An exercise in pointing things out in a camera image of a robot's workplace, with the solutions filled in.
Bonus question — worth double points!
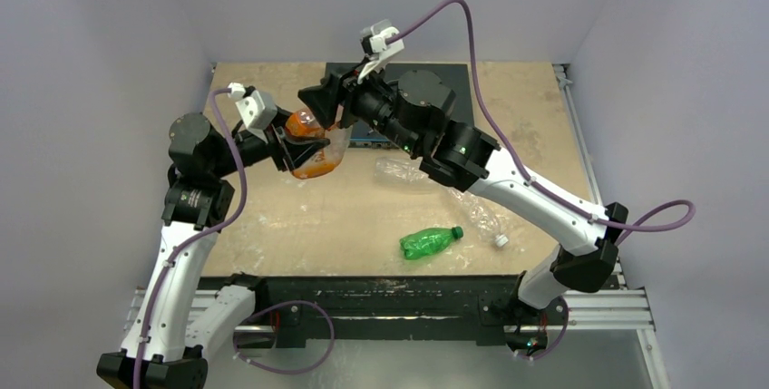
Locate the orange label plastic bottle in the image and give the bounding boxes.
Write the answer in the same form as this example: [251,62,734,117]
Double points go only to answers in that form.
[285,108,353,180]

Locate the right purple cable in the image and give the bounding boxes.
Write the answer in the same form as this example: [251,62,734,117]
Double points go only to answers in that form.
[390,0,696,362]

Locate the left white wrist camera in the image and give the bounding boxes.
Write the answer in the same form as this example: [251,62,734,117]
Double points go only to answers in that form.
[228,83,277,135]

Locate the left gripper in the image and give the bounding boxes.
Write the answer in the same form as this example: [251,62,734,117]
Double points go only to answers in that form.
[209,104,328,179]

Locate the large clear plastic bottle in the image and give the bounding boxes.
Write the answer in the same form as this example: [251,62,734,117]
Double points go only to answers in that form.
[374,157,438,193]

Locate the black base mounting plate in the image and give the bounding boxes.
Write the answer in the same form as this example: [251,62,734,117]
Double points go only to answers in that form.
[198,276,569,352]

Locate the slim clear plastic bottle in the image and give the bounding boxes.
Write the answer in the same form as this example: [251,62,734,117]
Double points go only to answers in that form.
[446,189,510,248]

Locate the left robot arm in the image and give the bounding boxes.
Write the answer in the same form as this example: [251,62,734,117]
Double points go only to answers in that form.
[96,110,330,388]

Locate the aluminium frame rail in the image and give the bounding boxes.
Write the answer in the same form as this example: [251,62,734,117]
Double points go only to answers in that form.
[123,289,654,336]

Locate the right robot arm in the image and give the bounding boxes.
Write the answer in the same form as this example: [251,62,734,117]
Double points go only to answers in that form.
[297,70,627,323]

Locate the black network switch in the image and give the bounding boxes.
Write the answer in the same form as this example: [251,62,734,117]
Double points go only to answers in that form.
[349,63,474,150]

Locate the green plastic bottle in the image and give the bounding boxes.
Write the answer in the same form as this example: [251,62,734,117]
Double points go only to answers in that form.
[399,226,464,260]

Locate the purple cable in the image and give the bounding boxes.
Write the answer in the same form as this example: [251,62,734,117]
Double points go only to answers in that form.
[131,86,336,389]
[390,0,696,362]

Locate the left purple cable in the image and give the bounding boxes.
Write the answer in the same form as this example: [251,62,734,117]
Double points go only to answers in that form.
[131,86,336,389]

